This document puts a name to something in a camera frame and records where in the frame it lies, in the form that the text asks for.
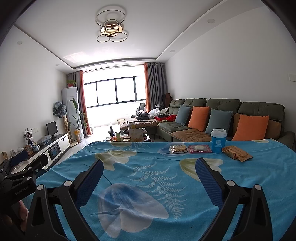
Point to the ring ceiling lamp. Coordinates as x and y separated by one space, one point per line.
110 20

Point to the tall green potted plant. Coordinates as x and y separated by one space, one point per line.
78 122

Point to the large window frame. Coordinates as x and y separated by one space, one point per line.
114 91

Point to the striped curtain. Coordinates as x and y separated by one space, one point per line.
76 79
155 84

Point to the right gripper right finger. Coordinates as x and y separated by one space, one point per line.
254 222

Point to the small black monitor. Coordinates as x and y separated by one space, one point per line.
52 129

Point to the pink snack packet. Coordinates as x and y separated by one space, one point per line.
193 149

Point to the blue-grey cushion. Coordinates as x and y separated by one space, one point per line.
219 119
183 114

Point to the gold snack packet sealed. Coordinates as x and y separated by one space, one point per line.
236 153

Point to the blue-grey cushion far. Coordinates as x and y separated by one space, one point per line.
183 114

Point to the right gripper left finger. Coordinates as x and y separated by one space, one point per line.
43 221

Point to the white standing air conditioner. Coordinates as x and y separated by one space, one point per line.
68 94

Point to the left striped curtain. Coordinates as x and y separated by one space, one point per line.
76 79

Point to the blue floral tablecloth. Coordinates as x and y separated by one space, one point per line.
147 193

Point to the blue-grey cushion near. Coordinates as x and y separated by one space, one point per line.
219 119

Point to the right striped curtain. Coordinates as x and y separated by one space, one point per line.
155 84

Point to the person left hand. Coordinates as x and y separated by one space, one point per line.
16 216

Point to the cluttered coffee table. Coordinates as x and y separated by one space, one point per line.
130 135

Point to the orange cushion far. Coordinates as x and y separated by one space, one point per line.
199 118

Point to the clothes covered floor fan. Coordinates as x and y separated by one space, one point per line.
59 110

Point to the blue lidded cup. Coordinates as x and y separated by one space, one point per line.
218 140

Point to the clear biscuit packet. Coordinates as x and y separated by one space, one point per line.
178 149

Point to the dark green sectional sofa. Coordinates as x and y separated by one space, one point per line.
175 132

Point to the white black tv cabinet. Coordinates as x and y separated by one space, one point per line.
46 150

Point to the orange cushion near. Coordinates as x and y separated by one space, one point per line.
249 128

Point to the orange cushion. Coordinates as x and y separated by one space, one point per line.
249 128
199 118

